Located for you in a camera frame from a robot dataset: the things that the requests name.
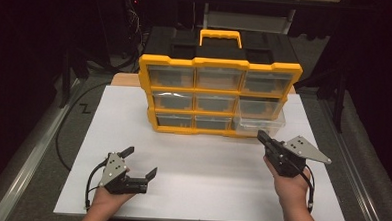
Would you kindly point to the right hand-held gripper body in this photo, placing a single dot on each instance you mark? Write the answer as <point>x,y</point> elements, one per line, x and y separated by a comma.
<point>292,158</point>

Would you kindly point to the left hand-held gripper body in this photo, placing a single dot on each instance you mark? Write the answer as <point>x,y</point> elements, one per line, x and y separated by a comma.
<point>117,175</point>

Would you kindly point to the clear plastic drawer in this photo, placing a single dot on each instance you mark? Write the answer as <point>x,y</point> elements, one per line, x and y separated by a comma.
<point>260,121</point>

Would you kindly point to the yellow and black organizer cabinet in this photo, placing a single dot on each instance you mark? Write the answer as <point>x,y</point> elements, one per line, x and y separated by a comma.
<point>219,63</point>

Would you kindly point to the person's left hand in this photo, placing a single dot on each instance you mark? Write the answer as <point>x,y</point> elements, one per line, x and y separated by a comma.
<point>106,200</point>

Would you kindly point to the person's right hand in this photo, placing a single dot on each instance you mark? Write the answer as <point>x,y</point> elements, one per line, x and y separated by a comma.
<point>290,189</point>

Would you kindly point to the black metal stand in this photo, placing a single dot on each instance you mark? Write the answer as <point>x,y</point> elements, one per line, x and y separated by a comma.
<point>340,97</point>
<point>65,78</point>

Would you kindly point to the set of clear drawers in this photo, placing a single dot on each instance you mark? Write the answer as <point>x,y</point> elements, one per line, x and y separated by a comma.
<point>172,76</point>

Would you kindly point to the aluminium floor rail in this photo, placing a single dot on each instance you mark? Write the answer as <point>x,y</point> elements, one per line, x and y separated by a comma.
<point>32,156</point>
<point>355,170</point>

